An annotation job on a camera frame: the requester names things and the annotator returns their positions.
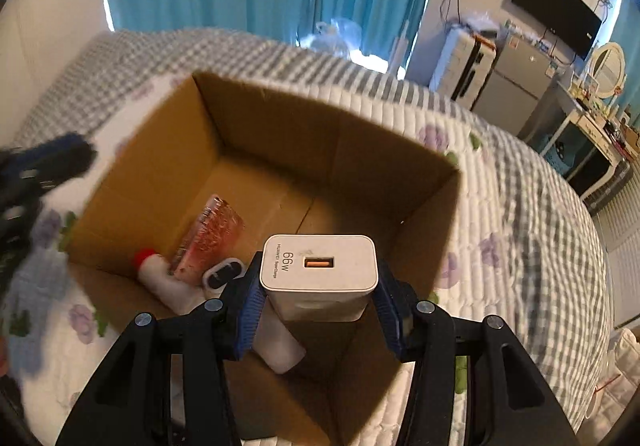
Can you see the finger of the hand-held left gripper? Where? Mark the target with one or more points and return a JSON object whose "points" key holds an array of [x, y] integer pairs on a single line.
{"points": [[60, 160]]}

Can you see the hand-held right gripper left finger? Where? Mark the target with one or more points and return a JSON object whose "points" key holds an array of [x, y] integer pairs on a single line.
{"points": [[248, 313]]}

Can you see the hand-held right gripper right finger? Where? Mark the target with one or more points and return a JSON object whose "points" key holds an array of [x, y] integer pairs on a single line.
{"points": [[391, 313]]}

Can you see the white charger adapter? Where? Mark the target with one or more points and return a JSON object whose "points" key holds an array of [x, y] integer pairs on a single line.
{"points": [[320, 276]]}

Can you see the cardboard box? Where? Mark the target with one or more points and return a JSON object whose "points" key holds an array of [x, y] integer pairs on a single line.
{"points": [[280, 186]]}

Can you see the small white black device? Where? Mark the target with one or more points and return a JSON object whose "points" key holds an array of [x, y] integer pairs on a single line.
{"points": [[223, 274]]}

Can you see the pink transparent packet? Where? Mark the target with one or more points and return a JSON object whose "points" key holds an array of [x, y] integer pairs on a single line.
{"points": [[210, 241]]}

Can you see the white bottle with red cap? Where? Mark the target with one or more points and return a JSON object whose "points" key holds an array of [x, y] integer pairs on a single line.
{"points": [[170, 283]]}

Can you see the checkered quilted bed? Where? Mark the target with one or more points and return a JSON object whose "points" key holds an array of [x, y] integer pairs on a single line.
{"points": [[525, 226]]}

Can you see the white dressing table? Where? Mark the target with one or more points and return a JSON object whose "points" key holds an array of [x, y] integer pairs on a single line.
{"points": [[590, 140]]}

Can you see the grey mini fridge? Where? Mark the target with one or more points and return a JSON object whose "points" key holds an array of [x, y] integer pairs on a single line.
{"points": [[517, 80]]}

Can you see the clear plastic bag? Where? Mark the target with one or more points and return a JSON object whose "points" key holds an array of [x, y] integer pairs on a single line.
{"points": [[340, 38]]}

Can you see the oval vanity mirror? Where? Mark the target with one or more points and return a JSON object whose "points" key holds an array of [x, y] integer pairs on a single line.
{"points": [[609, 65]]}

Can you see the black wall television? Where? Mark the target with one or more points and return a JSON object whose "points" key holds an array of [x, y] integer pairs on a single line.
{"points": [[555, 10]]}

